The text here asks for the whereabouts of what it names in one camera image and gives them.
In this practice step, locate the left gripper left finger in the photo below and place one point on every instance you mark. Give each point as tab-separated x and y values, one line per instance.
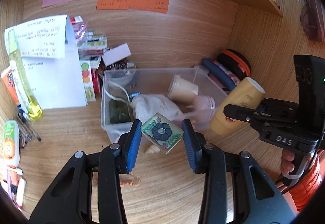
68	197

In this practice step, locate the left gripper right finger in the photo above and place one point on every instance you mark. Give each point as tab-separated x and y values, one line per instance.
256	197

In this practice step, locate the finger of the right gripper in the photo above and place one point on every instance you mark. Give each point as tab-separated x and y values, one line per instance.
242	113

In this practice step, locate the cream yellow lotion tube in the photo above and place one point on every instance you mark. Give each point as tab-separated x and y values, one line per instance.
247	94

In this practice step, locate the pink round compact case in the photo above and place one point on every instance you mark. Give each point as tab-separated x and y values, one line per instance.
204	107

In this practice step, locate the flower pattern mahjong tile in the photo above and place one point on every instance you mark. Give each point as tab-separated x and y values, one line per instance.
163	133

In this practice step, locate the right hand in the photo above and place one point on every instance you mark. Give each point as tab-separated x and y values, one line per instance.
286	165

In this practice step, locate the blue patterned pouch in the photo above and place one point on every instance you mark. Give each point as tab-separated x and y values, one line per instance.
228	80

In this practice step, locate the black orange round case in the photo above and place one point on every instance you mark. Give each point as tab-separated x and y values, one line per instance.
235	63

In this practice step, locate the cream plastic cup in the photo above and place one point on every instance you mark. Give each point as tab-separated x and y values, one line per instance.
182	90

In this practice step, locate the green orange white tube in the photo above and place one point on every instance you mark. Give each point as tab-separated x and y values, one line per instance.
11	143

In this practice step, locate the yellow liquid tube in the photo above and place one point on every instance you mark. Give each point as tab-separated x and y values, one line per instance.
21	81

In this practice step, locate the dark green small bottle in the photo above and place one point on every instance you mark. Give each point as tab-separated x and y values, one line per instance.
119	111

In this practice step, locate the clear plastic storage bin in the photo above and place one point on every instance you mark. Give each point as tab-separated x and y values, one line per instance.
150	81

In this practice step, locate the clear plastic bowl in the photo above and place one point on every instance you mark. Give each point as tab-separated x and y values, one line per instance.
121	77

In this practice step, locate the fruit pattern card pack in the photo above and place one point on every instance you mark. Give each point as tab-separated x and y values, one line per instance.
87	80

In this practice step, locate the white small cardboard box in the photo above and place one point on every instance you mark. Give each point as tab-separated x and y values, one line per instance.
116	54

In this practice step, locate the stack of snack packets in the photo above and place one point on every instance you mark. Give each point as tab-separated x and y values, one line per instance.
91	47

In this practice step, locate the white paper sheet stack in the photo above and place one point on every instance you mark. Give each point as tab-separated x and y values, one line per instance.
50	58

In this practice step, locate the orange sticky note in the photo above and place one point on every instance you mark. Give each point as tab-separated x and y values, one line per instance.
160	6

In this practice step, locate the white cloth drawstring bag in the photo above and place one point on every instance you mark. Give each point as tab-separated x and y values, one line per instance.
143	106

